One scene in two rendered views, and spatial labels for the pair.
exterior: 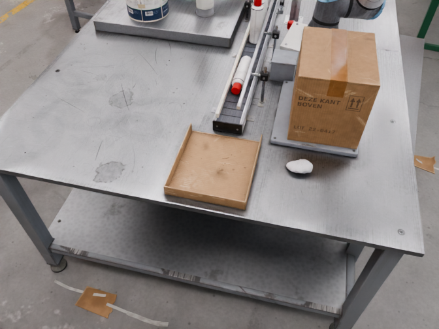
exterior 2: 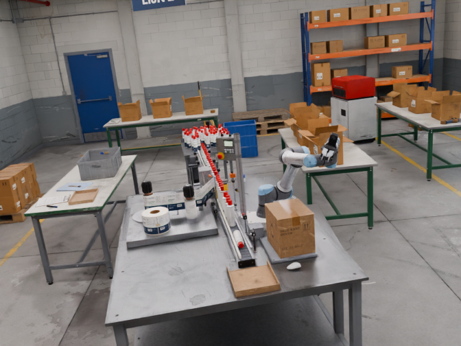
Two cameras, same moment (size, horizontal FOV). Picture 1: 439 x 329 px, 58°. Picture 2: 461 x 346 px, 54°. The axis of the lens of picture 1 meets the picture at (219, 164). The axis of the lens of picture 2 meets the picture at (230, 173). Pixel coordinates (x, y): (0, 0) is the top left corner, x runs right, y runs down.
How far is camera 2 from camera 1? 1.68 m
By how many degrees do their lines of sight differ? 36
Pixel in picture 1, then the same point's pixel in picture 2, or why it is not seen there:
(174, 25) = (179, 231)
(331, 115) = (298, 235)
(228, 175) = (262, 281)
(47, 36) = (25, 294)
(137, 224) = not seen: outside the picture
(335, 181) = (313, 267)
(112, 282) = not seen: outside the picture
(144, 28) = (162, 237)
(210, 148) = (243, 274)
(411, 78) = (321, 220)
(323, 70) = (287, 215)
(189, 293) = not seen: outside the picture
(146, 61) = (174, 252)
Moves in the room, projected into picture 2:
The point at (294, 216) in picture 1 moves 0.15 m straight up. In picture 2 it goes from (304, 284) to (303, 261)
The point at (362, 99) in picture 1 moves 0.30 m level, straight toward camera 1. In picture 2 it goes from (309, 222) to (315, 244)
